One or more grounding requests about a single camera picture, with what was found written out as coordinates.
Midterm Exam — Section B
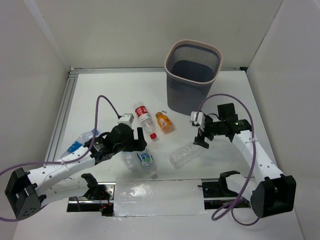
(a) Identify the clear unlabelled plastic bottle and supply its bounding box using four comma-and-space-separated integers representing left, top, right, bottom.
168, 142, 202, 169

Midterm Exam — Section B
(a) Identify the orange juice bottle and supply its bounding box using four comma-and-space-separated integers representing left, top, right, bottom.
155, 112, 174, 134

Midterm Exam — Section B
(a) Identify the blue label clear bottle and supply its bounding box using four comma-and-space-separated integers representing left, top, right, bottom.
60, 129, 94, 158

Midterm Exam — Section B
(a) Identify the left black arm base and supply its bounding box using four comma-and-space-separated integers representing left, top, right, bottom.
66, 173, 116, 217

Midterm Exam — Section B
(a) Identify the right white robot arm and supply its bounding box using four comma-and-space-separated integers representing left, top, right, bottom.
190, 111, 297, 218

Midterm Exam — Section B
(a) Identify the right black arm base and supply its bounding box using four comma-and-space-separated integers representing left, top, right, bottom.
197, 170, 242, 210

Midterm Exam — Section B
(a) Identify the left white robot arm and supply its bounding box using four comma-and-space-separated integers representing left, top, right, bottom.
4, 123, 147, 222

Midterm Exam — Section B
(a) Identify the grey mesh waste bin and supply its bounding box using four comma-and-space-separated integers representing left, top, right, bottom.
164, 39, 223, 115

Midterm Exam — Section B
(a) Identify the green white label bottle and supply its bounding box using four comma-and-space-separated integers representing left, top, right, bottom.
136, 148, 158, 180

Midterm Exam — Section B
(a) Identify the red label clear bottle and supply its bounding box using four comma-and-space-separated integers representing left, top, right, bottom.
133, 102, 157, 140

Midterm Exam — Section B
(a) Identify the white taped cover sheet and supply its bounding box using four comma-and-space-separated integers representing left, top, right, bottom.
113, 179, 206, 217

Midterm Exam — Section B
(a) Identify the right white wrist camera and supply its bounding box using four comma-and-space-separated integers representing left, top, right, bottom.
190, 111, 205, 131

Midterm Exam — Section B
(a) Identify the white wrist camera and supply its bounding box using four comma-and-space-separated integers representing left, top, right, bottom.
190, 111, 205, 131
117, 113, 135, 128

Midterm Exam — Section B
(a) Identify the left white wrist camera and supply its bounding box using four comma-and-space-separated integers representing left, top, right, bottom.
117, 113, 135, 128

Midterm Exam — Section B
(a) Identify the aluminium frame rail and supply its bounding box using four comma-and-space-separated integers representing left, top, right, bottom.
43, 66, 247, 173

